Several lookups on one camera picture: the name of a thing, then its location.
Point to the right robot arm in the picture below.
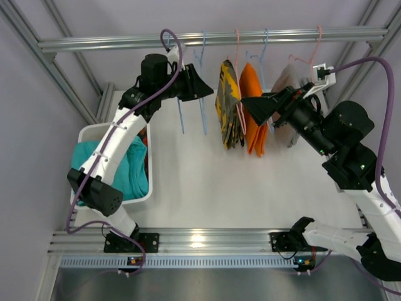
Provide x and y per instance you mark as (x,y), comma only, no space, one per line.
(352,166)

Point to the teal trousers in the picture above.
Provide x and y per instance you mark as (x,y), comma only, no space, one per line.
(131,177)

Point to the pink wire hanger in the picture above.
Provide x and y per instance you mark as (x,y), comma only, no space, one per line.
(240,111)
(317,45)

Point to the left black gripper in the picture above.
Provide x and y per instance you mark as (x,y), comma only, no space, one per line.
(189,83)

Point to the orange camouflage trousers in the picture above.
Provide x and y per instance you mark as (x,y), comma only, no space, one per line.
(143,136)

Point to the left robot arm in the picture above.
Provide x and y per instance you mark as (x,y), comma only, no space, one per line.
(162,77)

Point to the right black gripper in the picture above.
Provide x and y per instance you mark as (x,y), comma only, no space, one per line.
(282,105)

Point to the white plastic basket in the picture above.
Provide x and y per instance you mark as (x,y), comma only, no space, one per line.
(96,132)

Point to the white slotted cable duct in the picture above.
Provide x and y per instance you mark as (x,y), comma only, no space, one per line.
(177,261)

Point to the blue wire hanger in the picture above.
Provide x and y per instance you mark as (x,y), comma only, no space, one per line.
(199,59)
(169,46)
(261,69)

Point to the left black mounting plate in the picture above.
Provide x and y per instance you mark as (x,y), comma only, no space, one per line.
(147,242)

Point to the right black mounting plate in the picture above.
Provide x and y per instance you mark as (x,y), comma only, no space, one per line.
(285,241)

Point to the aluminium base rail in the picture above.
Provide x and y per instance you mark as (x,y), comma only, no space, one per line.
(173,241)

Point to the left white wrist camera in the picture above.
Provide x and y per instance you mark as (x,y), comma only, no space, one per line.
(174,57)

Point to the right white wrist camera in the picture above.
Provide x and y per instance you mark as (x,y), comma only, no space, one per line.
(323,77)

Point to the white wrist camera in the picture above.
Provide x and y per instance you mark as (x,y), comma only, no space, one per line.
(174,57)
(323,77)

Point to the black mounting plate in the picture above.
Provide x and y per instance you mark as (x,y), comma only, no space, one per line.
(147,242)
(285,241)

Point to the aluminium hanging rail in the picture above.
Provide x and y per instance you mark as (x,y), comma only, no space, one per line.
(149,41)

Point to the green yellow camouflage trousers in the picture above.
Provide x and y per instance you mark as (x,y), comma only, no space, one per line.
(227,106)

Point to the beige trousers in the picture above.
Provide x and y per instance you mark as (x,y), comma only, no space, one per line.
(285,134)

